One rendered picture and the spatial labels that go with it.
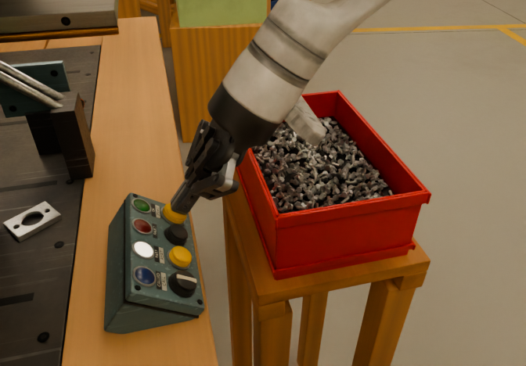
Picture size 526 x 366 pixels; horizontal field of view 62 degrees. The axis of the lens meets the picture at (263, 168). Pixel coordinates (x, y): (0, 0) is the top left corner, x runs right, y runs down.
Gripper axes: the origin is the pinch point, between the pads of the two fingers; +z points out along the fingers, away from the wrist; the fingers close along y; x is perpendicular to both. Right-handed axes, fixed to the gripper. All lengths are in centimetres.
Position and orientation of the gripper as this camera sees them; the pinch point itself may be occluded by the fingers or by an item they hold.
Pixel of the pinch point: (185, 198)
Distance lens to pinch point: 51.6
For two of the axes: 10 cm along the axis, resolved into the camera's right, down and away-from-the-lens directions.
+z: -5.6, 7.4, 3.7
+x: 7.9, 3.5, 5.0
